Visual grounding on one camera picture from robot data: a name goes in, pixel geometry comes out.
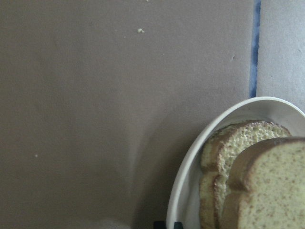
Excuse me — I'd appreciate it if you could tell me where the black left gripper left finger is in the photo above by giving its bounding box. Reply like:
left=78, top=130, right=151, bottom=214
left=153, top=221, right=166, bottom=229

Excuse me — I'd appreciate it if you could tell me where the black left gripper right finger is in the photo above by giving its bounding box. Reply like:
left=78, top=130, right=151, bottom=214
left=174, top=221, right=183, bottom=229

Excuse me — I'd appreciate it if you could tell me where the white round plate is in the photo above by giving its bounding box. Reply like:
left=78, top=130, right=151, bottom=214
left=165, top=96, right=305, bottom=229

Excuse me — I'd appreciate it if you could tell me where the bread slice top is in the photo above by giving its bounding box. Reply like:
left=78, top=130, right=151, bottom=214
left=220, top=137, right=305, bottom=229

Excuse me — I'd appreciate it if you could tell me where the bread slice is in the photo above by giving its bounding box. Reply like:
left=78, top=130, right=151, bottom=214
left=199, top=120, right=291, bottom=229
left=220, top=137, right=305, bottom=229

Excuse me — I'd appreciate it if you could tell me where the bread slice in plate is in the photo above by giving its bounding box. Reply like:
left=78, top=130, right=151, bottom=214
left=199, top=120, right=291, bottom=229

